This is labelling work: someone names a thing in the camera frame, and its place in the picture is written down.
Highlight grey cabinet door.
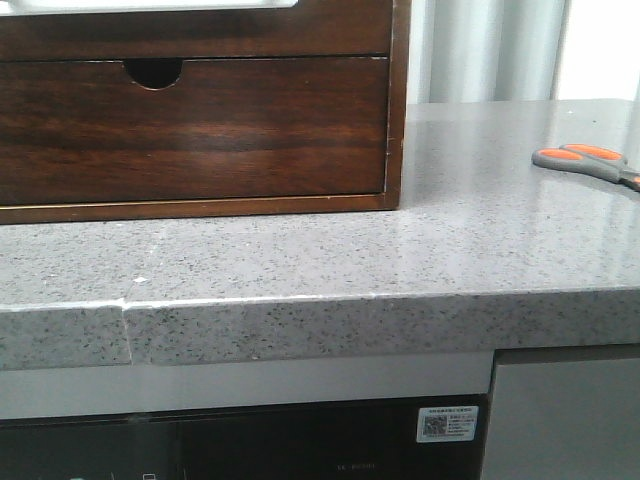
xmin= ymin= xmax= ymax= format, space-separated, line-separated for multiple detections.
xmin=481 ymin=345 xmax=639 ymax=479

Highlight white tray on cabinet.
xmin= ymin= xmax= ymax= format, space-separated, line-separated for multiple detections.
xmin=1 ymin=0 xmax=298 ymax=17

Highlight white curtain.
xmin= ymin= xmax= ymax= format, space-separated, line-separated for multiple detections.
xmin=407 ymin=1 xmax=571 ymax=104

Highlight dark wooden drawer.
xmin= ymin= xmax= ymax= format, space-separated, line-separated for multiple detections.
xmin=1 ymin=57 xmax=388 ymax=205

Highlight dark wooden drawer cabinet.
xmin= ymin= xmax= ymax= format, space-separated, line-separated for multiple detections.
xmin=1 ymin=1 xmax=411 ymax=224

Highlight white QR code sticker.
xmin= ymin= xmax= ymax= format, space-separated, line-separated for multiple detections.
xmin=416 ymin=406 xmax=479 ymax=443

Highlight black built-in appliance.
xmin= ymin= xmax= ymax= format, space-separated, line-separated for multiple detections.
xmin=1 ymin=394 xmax=488 ymax=479

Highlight grey orange scissors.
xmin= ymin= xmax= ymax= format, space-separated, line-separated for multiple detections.
xmin=531 ymin=143 xmax=639 ymax=191

